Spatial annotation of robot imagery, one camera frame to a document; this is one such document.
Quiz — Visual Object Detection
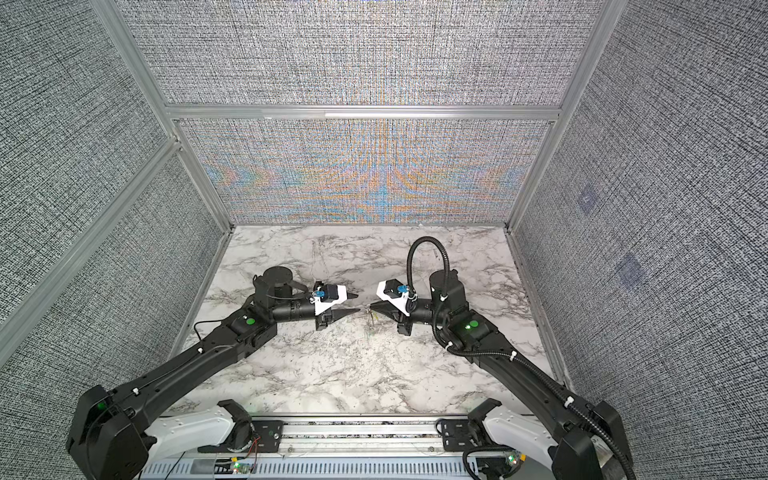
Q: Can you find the aluminium corner post right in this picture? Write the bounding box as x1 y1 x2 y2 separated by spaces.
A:
505 0 628 233

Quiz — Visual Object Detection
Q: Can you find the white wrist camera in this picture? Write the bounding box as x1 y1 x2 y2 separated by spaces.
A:
310 284 348 316
376 279 411 317

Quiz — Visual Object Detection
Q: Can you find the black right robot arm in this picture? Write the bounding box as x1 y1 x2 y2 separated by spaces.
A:
371 270 636 479

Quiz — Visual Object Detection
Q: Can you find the black corrugated cable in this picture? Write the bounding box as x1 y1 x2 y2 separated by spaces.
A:
406 236 451 301

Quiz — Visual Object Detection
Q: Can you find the aluminium corner post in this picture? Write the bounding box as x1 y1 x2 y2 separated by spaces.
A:
505 0 628 233
90 1 234 232

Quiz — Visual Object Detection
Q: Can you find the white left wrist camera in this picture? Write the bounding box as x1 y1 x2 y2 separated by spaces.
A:
310 284 348 316

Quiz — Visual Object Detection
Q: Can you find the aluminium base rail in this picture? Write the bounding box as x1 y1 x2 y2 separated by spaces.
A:
107 413 613 480

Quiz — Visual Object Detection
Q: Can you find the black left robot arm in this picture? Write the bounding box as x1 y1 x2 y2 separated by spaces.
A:
66 266 354 479

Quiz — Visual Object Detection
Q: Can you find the aluminium corner post left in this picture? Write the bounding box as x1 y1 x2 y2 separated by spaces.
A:
90 1 234 232

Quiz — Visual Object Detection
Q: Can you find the aluminium horizontal back bar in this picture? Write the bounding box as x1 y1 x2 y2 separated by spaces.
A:
165 104 562 121

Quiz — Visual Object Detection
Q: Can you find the aluminium left wall bar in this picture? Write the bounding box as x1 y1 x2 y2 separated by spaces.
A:
1 138 180 364

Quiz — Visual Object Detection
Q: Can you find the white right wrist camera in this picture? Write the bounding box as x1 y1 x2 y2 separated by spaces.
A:
376 279 411 317

